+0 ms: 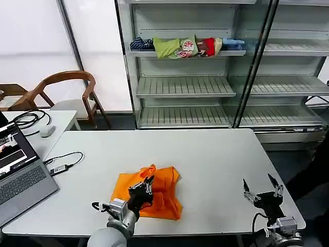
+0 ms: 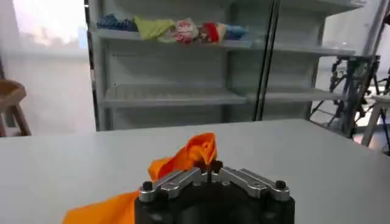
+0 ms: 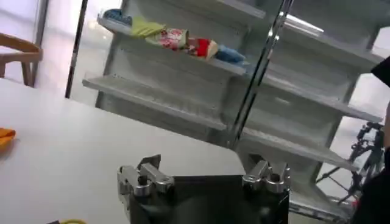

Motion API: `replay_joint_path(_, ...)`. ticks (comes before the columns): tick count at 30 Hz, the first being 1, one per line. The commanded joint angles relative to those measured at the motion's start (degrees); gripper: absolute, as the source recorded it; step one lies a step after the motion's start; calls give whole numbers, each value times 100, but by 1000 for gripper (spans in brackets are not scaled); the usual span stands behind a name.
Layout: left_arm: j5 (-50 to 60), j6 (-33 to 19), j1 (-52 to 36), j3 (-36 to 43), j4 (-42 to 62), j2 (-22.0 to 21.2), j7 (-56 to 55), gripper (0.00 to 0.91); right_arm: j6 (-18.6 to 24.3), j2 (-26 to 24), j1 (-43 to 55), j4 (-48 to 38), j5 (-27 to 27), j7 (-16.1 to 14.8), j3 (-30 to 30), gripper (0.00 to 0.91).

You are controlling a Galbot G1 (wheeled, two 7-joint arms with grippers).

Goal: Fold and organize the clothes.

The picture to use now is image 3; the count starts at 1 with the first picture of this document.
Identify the grey shelf rack with clothes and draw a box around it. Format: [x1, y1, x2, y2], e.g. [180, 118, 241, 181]
[81, 0, 271, 149]

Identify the orange t-shirt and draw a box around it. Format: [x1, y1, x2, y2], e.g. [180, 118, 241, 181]
[0, 127, 17, 150]

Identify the dark slanted frame bar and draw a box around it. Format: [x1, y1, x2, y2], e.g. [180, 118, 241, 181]
[64, 0, 90, 99]

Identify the shiny slanted metal pole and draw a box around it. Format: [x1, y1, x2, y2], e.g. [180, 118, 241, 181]
[227, 0, 295, 150]

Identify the wooden chair with pale seat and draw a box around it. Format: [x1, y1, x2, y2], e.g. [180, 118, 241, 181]
[0, 32, 44, 88]

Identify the black tripod stand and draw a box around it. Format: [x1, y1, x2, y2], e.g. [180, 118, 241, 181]
[315, 121, 385, 205]

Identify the empty grey shelf rack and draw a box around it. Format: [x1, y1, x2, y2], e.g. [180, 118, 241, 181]
[236, 0, 390, 223]

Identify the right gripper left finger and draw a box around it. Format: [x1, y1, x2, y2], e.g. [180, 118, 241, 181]
[117, 154, 176, 197]

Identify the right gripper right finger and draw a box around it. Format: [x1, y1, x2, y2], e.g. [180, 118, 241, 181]
[241, 159, 291, 194]

